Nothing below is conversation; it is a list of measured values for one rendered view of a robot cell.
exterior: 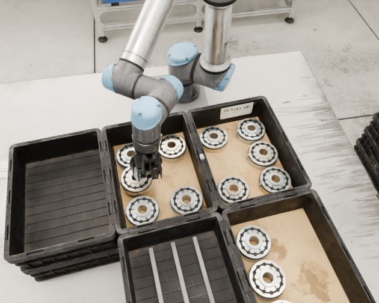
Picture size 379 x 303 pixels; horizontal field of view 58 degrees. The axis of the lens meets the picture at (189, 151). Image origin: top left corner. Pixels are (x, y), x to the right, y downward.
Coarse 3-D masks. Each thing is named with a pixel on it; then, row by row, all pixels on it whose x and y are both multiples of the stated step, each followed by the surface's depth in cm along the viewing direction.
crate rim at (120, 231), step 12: (192, 132) 115; (108, 156) 109; (108, 168) 106; (204, 168) 106; (108, 180) 104; (216, 204) 99; (180, 216) 97; (192, 216) 97; (120, 228) 95; (132, 228) 95; (144, 228) 95
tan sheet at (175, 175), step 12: (180, 132) 127; (132, 156) 121; (120, 168) 118; (168, 168) 118; (180, 168) 118; (192, 168) 118; (120, 180) 115; (156, 180) 115; (168, 180) 115; (180, 180) 115; (192, 180) 115; (156, 192) 113; (168, 192) 113; (168, 204) 110; (204, 204) 110; (168, 216) 108
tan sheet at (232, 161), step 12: (240, 120) 131; (228, 132) 127; (228, 144) 124; (240, 144) 124; (216, 156) 121; (228, 156) 121; (240, 156) 121; (216, 168) 118; (228, 168) 118; (240, 168) 118; (252, 168) 118; (216, 180) 115; (252, 180) 115; (252, 192) 113
